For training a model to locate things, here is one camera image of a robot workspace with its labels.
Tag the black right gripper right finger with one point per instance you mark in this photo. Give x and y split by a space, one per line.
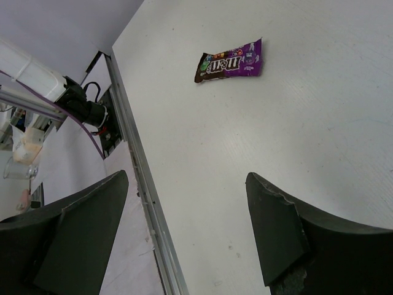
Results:
305 250

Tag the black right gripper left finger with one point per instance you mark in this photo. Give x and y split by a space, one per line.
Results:
63 247

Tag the brown purple M&M's packet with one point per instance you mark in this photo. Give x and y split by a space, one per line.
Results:
244 61

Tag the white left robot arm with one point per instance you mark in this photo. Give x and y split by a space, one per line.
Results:
24 68

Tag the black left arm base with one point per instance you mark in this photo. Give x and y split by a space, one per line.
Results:
91 105

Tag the beige plastic bag clutter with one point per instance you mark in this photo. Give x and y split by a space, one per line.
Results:
26 145

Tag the clear glass cup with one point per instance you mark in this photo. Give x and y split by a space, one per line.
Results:
17 170

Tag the aluminium front rail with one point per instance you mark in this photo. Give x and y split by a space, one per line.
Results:
171 276

